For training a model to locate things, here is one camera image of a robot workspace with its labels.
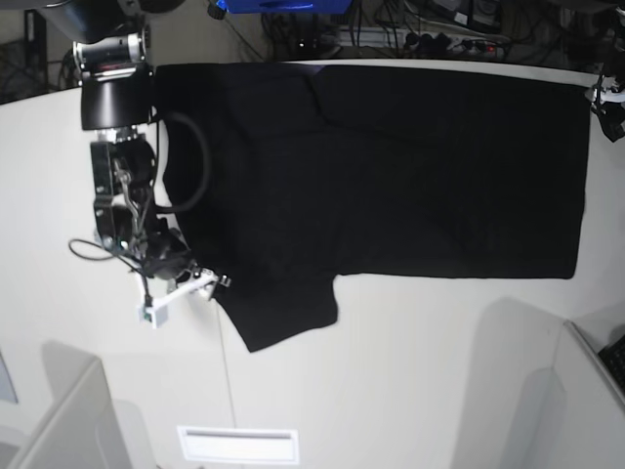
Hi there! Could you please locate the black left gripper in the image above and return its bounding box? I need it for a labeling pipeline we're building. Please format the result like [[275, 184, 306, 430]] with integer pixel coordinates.
[[593, 102, 625, 143]]

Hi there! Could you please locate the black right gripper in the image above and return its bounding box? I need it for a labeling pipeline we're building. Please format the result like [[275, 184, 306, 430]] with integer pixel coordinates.
[[131, 228, 194, 281]]

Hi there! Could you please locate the black T-shirt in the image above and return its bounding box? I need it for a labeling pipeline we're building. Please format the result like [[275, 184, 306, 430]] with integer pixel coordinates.
[[154, 64, 591, 352]]

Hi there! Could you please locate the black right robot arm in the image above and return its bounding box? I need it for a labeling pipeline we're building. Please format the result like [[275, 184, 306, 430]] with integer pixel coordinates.
[[38, 1, 211, 281]]

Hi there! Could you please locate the white partition panel left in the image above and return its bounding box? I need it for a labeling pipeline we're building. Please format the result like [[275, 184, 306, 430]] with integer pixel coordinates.
[[1, 341, 158, 468]]

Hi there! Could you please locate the white partition panel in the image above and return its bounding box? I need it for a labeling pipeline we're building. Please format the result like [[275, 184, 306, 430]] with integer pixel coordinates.
[[452, 321, 624, 468], [1, 341, 158, 468]]

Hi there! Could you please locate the white table grommet plate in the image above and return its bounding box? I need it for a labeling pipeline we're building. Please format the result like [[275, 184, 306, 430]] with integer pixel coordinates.
[[177, 426, 300, 465]]

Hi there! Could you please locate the white power strip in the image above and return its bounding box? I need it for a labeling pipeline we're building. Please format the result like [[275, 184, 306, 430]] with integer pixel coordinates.
[[330, 26, 510, 57]]

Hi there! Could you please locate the black keyboard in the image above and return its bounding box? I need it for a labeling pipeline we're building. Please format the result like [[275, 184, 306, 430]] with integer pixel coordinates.
[[599, 336, 625, 392]]

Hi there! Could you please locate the blue box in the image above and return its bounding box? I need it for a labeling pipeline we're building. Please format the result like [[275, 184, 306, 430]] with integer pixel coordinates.
[[217, 0, 352, 14]]

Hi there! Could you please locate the white partition panel right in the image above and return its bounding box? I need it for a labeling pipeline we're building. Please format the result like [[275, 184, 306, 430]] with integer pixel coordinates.
[[452, 321, 624, 468]]

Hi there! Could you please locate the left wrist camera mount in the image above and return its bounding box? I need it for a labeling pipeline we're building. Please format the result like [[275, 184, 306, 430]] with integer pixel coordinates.
[[587, 74, 625, 107]]

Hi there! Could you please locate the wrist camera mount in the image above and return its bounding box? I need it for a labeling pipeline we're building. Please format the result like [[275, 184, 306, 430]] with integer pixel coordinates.
[[587, 74, 625, 107], [136, 268, 231, 329]]

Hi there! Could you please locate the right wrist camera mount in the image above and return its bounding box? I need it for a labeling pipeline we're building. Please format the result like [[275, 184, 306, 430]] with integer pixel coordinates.
[[136, 268, 231, 329]]

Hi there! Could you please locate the black equipment rack post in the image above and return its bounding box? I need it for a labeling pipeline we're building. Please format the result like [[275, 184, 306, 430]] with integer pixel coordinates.
[[23, 9, 49, 92]]

